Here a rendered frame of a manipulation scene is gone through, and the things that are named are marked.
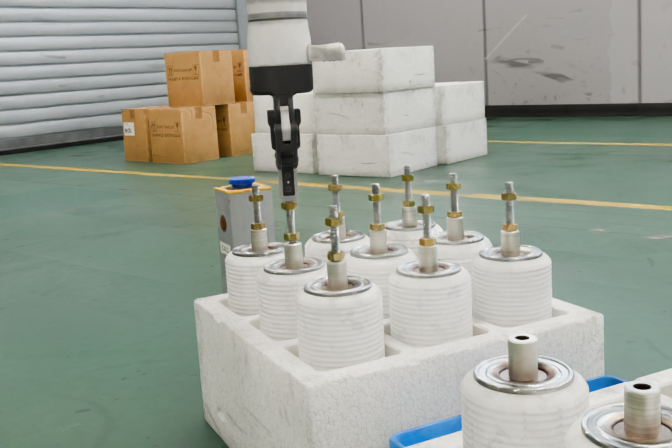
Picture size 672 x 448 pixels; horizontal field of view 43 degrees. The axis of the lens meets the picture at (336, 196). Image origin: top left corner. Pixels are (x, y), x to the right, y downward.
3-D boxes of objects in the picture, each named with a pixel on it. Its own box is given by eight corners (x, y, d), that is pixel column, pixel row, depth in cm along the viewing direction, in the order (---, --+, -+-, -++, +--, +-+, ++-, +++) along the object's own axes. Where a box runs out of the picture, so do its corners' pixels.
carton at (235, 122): (262, 151, 497) (258, 100, 492) (232, 156, 479) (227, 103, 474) (227, 150, 516) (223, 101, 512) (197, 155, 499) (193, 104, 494)
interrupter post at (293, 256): (289, 273, 102) (286, 246, 101) (281, 269, 104) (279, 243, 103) (307, 269, 103) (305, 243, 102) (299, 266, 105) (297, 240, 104)
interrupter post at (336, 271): (330, 294, 91) (328, 264, 91) (324, 288, 94) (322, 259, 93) (351, 291, 92) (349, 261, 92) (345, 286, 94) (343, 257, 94)
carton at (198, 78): (235, 102, 479) (231, 49, 475) (204, 106, 461) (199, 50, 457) (200, 103, 498) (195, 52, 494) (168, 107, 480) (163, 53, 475)
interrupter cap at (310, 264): (276, 281, 98) (276, 275, 98) (255, 268, 105) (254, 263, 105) (335, 270, 101) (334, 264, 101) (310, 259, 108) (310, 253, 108)
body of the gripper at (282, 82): (248, 61, 103) (253, 138, 105) (247, 61, 95) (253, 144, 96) (309, 58, 104) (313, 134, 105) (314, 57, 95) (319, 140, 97)
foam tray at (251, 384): (319, 552, 87) (307, 386, 84) (203, 419, 121) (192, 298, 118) (606, 455, 103) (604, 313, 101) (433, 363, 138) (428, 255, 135)
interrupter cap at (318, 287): (313, 303, 88) (313, 297, 88) (296, 286, 95) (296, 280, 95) (381, 293, 90) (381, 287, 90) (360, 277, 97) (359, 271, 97)
